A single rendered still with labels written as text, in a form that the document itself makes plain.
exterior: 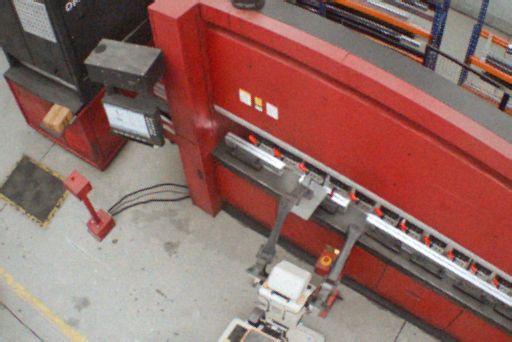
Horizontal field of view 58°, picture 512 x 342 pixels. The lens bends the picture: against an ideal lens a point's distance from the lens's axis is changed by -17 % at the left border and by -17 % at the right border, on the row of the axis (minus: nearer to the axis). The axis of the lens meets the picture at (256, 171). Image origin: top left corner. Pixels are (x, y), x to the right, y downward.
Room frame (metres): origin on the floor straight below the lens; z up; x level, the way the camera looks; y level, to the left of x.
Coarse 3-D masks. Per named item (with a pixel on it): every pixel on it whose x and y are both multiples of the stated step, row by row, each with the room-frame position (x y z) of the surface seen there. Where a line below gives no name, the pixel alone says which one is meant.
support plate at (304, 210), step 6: (318, 192) 1.95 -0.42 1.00; (324, 192) 1.94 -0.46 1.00; (312, 198) 1.90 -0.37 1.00; (318, 198) 1.90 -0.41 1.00; (300, 204) 1.86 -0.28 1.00; (306, 204) 1.86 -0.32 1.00; (312, 204) 1.86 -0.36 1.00; (318, 204) 1.85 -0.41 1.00; (294, 210) 1.82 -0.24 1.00; (300, 210) 1.82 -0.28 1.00; (306, 210) 1.81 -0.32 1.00; (312, 210) 1.81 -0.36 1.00; (300, 216) 1.77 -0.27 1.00; (306, 216) 1.77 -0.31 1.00
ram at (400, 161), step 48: (240, 48) 2.34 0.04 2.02; (240, 96) 2.37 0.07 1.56; (288, 96) 2.13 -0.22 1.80; (336, 96) 1.93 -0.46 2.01; (288, 144) 2.13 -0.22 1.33; (336, 144) 1.91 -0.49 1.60; (384, 144) 1.71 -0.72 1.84; (432, 144) 1.54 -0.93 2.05; (384, 192) 1.66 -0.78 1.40; (432, 192) 1.47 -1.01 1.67; (480, 192) 1.30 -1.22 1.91; (480, 240) 1.20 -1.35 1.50
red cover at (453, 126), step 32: (224, 0) 2.50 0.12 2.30; (256, 32) 2.24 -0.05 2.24; (288, 32) 2.16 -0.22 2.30; (320, 64) 1.98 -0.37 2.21; (352, 64) 1.89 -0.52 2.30; (384, 96) 1.73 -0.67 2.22; (416, 96) 1.66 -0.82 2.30; (448, 128) 1.49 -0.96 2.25; (480, 128) 1.45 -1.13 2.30; (480, 160) 1.34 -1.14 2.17
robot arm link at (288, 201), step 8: (288, 200) 1.58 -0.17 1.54; (280, 208) 1.53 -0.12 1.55; (288, 208) 1.52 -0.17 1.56; (280, 216) 1.50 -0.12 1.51; (280, 224) 1.47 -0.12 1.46; (272, 232) 1.45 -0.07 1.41; (280, 232) 1.46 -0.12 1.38; (272, 240) 1.42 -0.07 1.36; (264, 248) 1.40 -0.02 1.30; (272, 248) 1.39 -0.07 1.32; (256, 256) 1.38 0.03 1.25; (272, 256) 1.36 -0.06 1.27
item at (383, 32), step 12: (288, 0) 4.01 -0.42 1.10; (300, 0) 3.97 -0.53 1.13; (312, 0) 4.00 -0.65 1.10; (312, 12) 3.84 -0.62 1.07; (336, 12) 3.78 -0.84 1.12; (348, 12) 3.83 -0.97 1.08; (360, 12) 3.79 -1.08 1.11; (348, 24) 3.63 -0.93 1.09; (360, 24) 3.61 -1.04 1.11; (372, 24) 3.59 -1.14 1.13; (384, 24) 3.62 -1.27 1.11; (372, 36) 3.48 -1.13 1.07; (384, 36) 3.45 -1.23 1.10; (396, 36) 3.42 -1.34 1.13; (408, 36) 3.47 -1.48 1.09; (420, 36) 3.49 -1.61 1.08; (408, 48) 3.29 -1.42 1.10
